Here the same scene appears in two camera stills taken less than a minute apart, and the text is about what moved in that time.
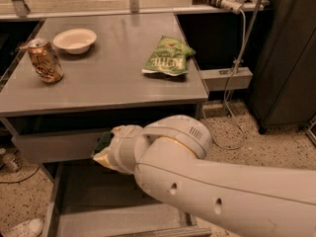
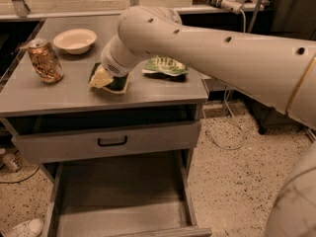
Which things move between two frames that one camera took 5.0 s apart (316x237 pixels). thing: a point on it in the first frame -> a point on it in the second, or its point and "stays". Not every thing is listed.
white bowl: [75, 40] stays
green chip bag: [170, 57] stays
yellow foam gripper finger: [104, 159] -> [101, 78]
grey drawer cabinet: [79, 78] stays
